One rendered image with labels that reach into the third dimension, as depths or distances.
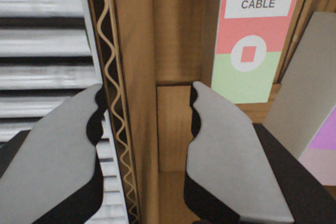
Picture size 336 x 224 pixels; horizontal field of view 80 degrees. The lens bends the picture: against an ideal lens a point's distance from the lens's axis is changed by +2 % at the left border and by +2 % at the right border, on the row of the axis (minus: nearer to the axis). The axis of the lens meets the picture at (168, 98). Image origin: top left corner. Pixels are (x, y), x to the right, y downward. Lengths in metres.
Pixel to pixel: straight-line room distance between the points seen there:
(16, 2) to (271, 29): 0.34
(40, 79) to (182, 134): 0.28
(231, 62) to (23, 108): 0.41
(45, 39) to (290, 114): 0.37
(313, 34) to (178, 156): 0.21
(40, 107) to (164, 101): 0.30
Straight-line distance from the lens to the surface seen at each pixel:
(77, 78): 0.40
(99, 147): 0.50
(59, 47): 0.39
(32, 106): 0.47
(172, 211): 0.28
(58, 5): 0.37
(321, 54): 0.22
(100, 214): 0.72
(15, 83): 0.45
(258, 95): 0.20
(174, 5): 0.20
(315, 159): 0.25
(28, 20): 0.55
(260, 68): 0.19
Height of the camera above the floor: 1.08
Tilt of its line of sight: 58 degrees down
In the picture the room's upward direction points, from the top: 175 degrees clockwise
